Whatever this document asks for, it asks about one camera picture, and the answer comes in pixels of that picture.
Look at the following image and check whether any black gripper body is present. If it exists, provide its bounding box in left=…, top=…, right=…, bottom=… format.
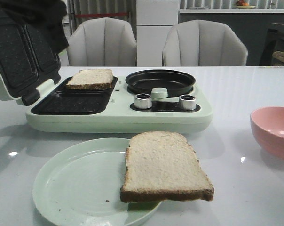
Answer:
left=0, top=0, right=69, bottom=52

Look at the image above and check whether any green breakfast maker lid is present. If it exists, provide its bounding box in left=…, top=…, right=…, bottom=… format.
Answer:
left=0, top=9, right=61, bottom=105

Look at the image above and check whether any bread slice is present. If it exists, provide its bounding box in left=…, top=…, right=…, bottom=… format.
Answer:
left=66, top=69, right=113, bottom=90
left=120, top=131, right=214, bottom=202

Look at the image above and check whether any pink bowl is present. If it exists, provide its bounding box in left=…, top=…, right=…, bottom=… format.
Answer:
left=250, top=106, right=284, bottom=160

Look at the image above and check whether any green breakfast maker base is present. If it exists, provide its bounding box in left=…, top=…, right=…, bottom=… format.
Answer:
left=26, top=76, right=213, bottom=134

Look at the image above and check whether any left grey chair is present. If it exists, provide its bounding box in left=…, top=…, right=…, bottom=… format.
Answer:
left=67, top=17, right=137, bottom=66

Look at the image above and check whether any grey chair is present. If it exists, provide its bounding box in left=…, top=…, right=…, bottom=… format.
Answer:
left=162, top=20, right=248, bottom=66
left=67, top=17, right=137, bottom=66

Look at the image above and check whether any white refrigerator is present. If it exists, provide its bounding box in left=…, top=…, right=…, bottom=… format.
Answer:
left=136, top=0, right=180, bottom=67

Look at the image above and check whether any left silver control knob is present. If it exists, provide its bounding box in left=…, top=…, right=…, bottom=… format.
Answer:
left=134, top=93, right=152, bottom=109

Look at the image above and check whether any silver control knob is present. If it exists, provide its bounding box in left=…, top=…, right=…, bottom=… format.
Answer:
left=178, top=95, right=197, bottom=111
left=134, top=93, right=152, bottom=109

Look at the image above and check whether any black round frying pan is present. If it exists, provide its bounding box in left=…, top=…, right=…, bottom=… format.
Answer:
left=125, top=69, right=196, bottom=97

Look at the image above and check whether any right grey chair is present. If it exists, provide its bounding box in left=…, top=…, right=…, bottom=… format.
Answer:
left=162, top=20, right=248, bottom=66

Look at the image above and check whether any right silver control knob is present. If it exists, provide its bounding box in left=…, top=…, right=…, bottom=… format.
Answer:
left=178, top=95, right=197, bottom=111

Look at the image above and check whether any light green plate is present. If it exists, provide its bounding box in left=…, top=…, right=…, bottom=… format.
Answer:
left=32, top=138, right=160, bottom=226

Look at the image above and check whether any fruit plate on counter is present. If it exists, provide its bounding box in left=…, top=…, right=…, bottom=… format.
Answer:
left=233, top=0, right=256, bottom=9

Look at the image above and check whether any grey counter with white top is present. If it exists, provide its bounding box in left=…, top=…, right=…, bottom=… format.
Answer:
left=178, top=9, right=284, bottom=66

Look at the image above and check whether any dark washing machine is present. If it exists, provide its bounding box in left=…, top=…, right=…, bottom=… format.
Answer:
left=259, top=23, right=284, bottom=66

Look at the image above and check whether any green pan handle knob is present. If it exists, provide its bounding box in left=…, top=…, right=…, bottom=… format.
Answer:
left=151, top=87, right=168, bottom=99

